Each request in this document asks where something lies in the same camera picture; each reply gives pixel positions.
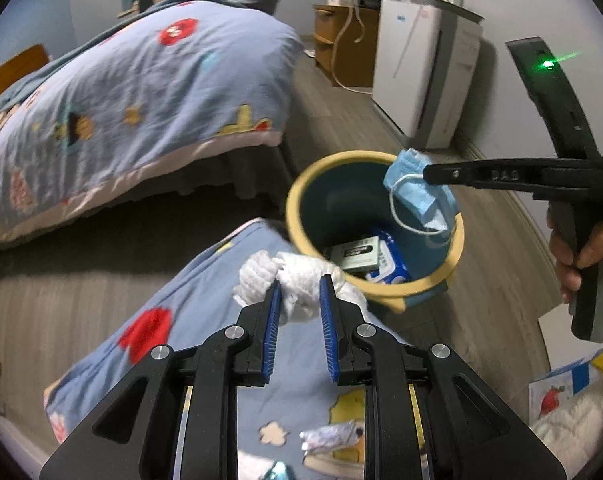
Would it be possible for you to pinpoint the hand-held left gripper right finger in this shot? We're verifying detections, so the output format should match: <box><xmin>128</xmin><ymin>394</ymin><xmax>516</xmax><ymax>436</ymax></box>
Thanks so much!
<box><xmin>319</xmin><ymin>274</ymin><xmax>567</xmax><ymax>480</ymax></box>

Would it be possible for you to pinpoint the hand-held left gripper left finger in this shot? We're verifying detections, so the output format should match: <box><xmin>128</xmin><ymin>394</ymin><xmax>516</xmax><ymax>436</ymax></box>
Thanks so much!
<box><xmin>39</xmin><ymin>280</ymin><xmax>285</xmax><ymax>480</ymax></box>

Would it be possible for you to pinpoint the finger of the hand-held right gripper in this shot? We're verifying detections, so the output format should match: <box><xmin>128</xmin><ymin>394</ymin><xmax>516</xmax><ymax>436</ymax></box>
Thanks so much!
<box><xmin>423</xmin><ymin>157</ymin><xmax>547</xmax><ymax>193</ymax></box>

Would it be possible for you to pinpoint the white tissue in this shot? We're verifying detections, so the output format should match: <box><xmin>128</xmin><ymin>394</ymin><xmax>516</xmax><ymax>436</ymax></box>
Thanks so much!
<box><xmin>233</xmin><ymin>251</ymin><xmax>368</xmax><ymax>326</ymax></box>

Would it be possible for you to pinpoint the blue face mask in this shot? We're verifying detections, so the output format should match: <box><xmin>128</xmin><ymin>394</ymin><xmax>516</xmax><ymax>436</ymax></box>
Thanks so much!
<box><xmin>384</xmin><ymin>149</ymin><xmax>459</xmax><ymax>248</ymax></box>

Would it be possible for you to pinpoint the green and white medicine box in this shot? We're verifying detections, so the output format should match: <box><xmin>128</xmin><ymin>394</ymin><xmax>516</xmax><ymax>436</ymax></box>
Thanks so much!
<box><xmin>329</xmin><ymin>239</ymin><xmax>382</xmax><ymax>275</ymax></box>

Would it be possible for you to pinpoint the white and blue wipes pack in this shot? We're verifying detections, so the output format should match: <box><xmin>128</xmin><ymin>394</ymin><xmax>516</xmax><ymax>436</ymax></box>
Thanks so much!
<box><xmin>366</xmin><ymin>230</ymin><xmax>409</xmax><ymax>283</ymax></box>

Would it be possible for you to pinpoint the silver wrapper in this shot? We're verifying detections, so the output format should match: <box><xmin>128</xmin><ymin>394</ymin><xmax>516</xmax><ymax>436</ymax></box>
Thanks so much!
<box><xmin>300</xmin><ymin>422</ymin><xmax>365</xmax><ymax>453</ymax></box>

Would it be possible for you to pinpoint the blue bin with yellow rim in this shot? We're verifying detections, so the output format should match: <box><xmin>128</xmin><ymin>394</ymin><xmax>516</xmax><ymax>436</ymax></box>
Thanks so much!
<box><xmin>286</xmin><ymin>151</ymin><xmax>466</xmax><ymax>313</ymax></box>

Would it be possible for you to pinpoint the small printed blue blanket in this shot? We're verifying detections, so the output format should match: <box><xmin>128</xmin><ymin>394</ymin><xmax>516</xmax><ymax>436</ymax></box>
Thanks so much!
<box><xmin>44</xmin><ymin>217</ymin><xmax>432</xmax><ymax>480</ymax></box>

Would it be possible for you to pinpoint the white air purifier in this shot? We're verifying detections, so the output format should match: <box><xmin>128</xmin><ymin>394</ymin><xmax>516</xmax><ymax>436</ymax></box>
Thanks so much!
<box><xmin>371</xmin><ymin>0</ymin><xmax>485</xmax><ymax>150</ymax></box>

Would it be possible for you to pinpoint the wooden cabinet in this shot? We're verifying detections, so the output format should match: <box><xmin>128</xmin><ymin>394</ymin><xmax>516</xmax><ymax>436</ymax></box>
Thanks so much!
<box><xmin>313</xmin><ymin>4</ymin><xmax>382</xmax><ymax>88</ymax></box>

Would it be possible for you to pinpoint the colourful printed cloth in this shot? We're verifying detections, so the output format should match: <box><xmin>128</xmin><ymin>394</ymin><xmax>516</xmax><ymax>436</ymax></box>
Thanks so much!
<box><xmin>529</xmin><ymin>337</ymin><xmax>603</xmax><ymax>418</ymax></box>

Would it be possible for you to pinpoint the white fluffy cloth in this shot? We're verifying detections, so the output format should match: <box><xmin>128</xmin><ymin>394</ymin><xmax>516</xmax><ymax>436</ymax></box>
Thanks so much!
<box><xmin>529</xmin><ymin>375</ymin><xmax>603</xmax><ymax>471</ymax></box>

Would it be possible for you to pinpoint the bed with cartoon duvet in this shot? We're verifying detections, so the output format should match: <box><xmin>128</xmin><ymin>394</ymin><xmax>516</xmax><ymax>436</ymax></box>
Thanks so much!
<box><xmin>0</xmin><ymin>0</ymin><xmax>302</xmax><ymax>248</ymax></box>

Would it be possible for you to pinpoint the white cable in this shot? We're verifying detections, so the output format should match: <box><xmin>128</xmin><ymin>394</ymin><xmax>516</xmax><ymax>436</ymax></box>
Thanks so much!
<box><xmin>331</xmin><ymin>0</ymin><xmax>377</xmax><ymax>93</ymax></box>

